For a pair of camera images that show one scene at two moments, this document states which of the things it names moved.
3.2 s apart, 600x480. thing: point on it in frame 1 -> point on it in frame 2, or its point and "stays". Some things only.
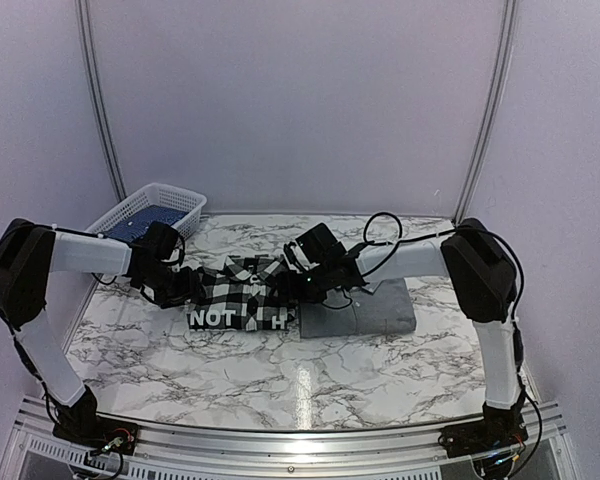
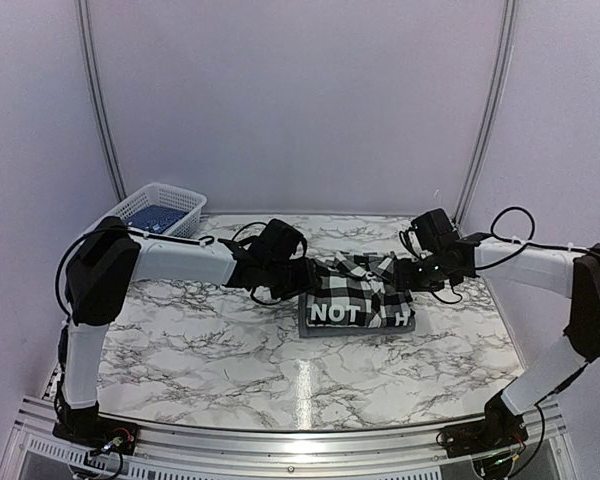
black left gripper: (190, 286) -> (307, 280)
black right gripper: (290, 290) -> (404, 279)
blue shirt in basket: (143, 221) stays
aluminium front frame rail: (218, 455) stays
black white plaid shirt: (242, 297) -> (357, 290)
